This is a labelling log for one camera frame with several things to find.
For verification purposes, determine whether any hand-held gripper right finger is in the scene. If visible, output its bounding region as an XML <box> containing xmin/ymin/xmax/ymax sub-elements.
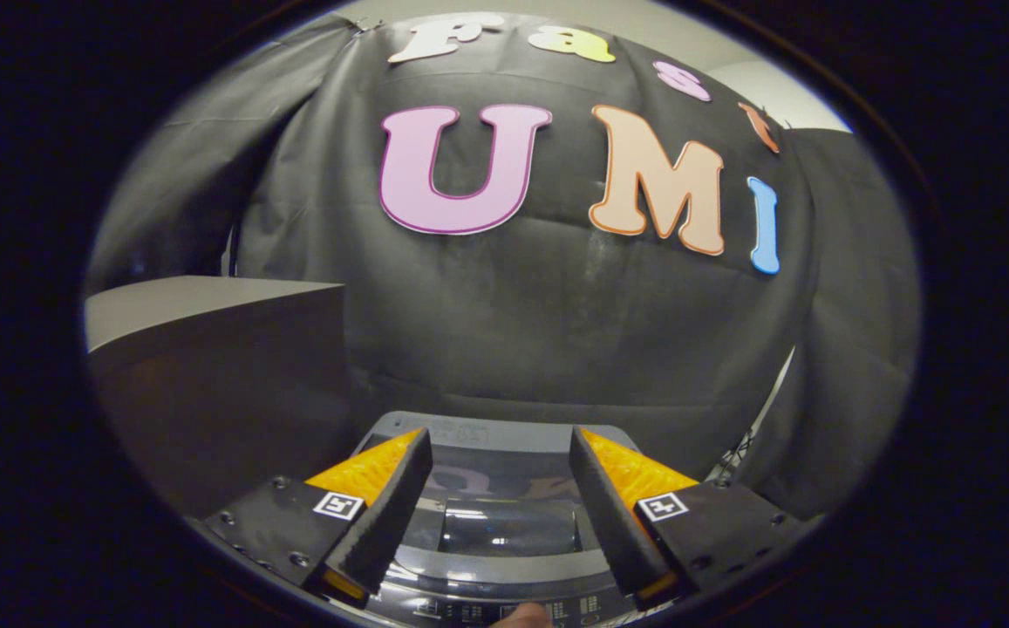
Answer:
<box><xmin>569</xmin><ymin>426</ymin><xmax>819</xmax><ymax>610</ymax></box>

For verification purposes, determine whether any backdrop support stand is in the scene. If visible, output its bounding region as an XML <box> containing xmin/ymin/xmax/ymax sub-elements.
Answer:
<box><xmin>713</xmin><ymin>347</ymin><xmax>797</xmax><ymax>482</ymax></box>

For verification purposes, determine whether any dark grey washing machine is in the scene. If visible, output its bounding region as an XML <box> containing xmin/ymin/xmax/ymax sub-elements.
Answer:
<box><xmin>351</xmin><ymin>410</ymin><xmax>644</xmax><ymax>628</ymax></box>

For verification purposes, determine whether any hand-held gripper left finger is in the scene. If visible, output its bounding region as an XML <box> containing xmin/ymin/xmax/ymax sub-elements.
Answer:
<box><xmin>186</xmin><ymin>427</ymin><xmax>433</xmax><ymax>607</ymax></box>

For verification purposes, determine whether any dark washing machine lid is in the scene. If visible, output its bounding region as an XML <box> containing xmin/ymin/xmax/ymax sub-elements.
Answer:
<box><xmin>356</xmin><ymin>412</ymin><xmax>636</xmax><ymax>578</ymax></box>

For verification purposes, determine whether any grey and black cabinet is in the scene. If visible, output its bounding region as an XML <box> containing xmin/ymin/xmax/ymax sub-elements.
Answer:
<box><xmin>85</xmin><ymin>276</ymin><xmax>357</xmax><ymax>520</ymax></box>

